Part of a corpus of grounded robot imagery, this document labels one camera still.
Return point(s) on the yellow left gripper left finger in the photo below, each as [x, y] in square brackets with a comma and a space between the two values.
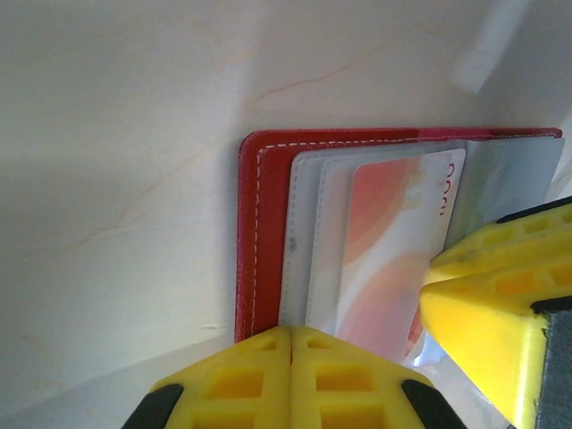
[268, 380]

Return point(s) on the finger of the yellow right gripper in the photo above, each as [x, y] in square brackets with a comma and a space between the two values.
[473, 243]
[482, 348]

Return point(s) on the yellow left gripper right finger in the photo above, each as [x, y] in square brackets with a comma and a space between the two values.
[389, 389]

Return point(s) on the orange white credit card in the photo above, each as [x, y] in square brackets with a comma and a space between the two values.
[384, 232]

